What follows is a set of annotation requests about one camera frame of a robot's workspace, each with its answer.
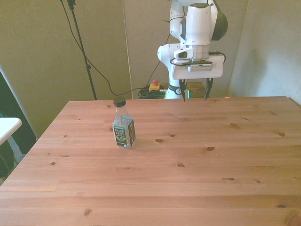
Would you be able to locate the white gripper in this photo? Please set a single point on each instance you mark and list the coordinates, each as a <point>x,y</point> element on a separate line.
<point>216,68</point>

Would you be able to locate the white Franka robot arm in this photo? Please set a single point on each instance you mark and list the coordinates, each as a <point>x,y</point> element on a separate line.
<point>197,26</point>

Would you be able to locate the clear Pure Leaf tea bottle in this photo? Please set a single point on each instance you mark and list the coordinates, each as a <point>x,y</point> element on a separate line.
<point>124,127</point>

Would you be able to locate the yellow emergency stop button box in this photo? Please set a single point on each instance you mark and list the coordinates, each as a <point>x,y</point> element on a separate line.
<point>155,86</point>

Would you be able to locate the white table corner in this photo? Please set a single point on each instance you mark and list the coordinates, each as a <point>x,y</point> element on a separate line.
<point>8,128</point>

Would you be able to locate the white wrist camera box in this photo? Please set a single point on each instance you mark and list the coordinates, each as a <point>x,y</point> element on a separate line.
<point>200,67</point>

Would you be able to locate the black camera stand pole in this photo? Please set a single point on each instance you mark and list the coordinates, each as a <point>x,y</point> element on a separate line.
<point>82,49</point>

